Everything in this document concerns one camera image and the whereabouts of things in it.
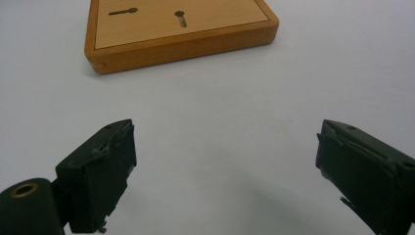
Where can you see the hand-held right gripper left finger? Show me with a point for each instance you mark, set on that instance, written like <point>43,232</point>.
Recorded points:
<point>98,176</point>

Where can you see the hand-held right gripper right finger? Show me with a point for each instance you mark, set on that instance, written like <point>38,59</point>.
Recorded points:
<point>368,176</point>

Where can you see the wooden picture frame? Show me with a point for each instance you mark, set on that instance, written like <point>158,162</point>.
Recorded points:
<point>182,36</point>

